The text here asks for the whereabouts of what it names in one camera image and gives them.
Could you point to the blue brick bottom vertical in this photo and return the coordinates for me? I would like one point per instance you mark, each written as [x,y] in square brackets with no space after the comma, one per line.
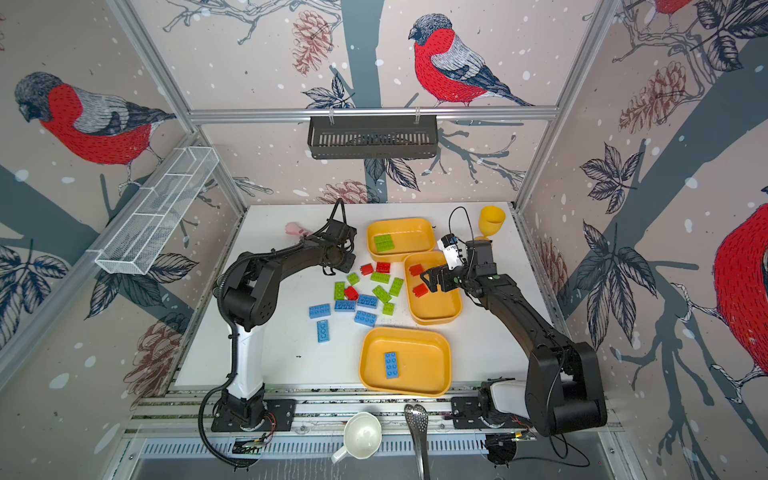
[323,331]

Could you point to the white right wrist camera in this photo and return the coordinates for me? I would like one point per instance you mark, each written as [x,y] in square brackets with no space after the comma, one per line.
[449,245]

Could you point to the red tall brick centre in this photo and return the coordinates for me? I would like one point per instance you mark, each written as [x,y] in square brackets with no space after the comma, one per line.
[351,293]

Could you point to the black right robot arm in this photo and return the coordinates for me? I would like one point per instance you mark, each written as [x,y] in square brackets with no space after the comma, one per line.
[563,387]

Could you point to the blue brick horizontal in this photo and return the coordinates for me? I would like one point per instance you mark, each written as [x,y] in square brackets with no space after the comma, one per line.
[319,311]

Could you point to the green brick diagonal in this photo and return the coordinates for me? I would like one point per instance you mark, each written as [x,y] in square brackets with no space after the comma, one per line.
[382,294]

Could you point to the white measuring cup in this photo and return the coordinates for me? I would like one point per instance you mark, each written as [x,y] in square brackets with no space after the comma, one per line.
[362,438]

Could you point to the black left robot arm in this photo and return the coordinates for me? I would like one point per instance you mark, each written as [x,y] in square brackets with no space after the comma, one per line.
[246,297]

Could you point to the yellow tray middle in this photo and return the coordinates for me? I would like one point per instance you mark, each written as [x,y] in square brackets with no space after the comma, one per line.
[432,308]

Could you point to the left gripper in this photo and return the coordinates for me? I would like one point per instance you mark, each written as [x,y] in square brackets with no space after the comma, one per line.
[351,257]

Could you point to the white mesh wall shelf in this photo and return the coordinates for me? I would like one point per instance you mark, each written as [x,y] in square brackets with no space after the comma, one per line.
[141,238]

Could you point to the yellow tray far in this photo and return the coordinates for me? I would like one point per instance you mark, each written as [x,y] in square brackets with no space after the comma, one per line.
[409,235]

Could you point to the black wire wall basket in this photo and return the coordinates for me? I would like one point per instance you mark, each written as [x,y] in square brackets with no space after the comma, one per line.
[373,137]

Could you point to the yellow tray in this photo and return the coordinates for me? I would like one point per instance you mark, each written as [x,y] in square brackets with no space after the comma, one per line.
[432,308]
[409,235]
[424,358]

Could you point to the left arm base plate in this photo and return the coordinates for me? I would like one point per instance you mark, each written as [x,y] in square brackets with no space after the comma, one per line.
[233,415]

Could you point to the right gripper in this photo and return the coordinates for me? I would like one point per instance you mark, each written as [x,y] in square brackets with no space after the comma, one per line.
[448,282]

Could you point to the yellow plastic goblet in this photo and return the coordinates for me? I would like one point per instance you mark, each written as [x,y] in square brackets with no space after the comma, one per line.
[490,222]

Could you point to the yellow tray near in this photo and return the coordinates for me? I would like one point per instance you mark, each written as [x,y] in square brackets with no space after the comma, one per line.
[424,358]

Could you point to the green upturned long brick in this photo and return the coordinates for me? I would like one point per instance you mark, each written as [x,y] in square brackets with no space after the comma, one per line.
[339,291]

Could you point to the green brick top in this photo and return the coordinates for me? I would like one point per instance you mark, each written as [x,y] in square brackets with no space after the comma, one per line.
[380,277]

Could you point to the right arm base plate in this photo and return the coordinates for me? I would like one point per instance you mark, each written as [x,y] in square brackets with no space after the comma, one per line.
[468,413]

